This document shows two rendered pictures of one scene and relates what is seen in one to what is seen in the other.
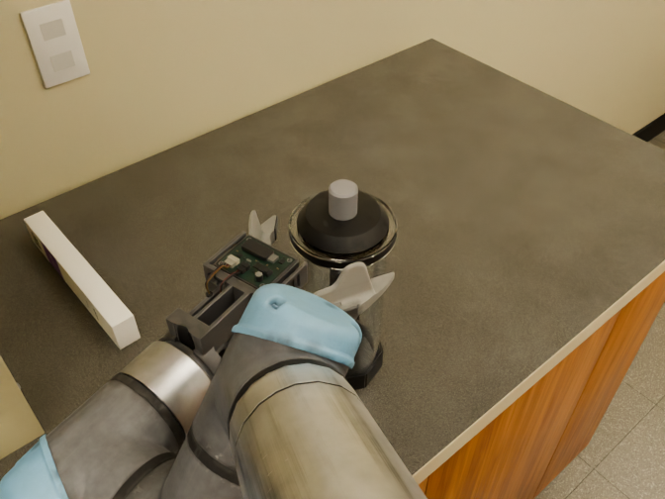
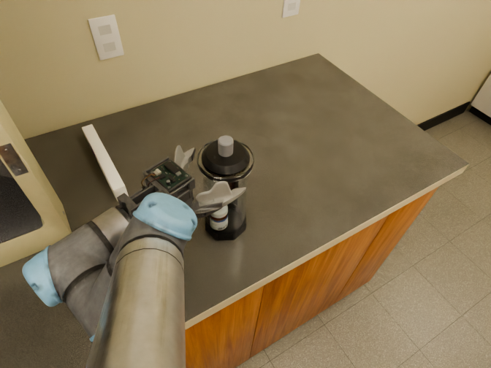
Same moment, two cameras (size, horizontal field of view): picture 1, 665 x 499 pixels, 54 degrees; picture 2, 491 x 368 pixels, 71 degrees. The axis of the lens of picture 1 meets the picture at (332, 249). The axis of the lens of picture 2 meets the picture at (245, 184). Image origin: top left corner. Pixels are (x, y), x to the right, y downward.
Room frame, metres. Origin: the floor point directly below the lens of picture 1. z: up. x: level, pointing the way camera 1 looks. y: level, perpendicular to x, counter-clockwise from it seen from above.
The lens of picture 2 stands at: (0.03, -0.10, 1.63)
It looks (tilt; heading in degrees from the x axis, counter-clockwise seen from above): 49 degrees down; 6
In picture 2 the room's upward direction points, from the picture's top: 4 degrees clockwise
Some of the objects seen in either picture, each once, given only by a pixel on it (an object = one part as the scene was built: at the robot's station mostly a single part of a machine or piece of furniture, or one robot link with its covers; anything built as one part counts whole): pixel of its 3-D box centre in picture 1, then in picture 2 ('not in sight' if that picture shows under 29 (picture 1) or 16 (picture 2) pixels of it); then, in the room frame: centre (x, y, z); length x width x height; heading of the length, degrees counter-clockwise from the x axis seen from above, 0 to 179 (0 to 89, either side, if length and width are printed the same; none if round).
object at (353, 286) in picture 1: (354, 283); (221, 190); (0.40, -0.02, 1.16); 0.09 x 0.03 x 0.06; 111
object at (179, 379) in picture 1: (168, 386); (116, 230); (0.29, 0.13, 1.16); 0.08 x 0.05 x 0.08; 55
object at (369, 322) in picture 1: (341, 294); (225, 192); (0.48, -0.01, 1.06); 0.11 x 0.11 x 0.21
